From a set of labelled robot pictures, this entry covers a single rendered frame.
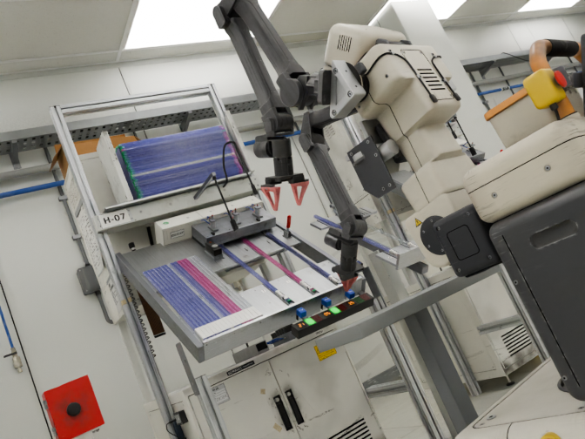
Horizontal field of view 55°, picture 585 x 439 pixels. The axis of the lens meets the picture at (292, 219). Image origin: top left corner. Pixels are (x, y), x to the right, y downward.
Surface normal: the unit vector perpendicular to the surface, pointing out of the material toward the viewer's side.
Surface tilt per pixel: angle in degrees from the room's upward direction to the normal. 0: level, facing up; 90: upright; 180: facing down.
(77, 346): 90
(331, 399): 90
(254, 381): 90
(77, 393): 90
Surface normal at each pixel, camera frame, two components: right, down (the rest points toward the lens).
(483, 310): 0.43, -0.36
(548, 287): -0.72, 0.18
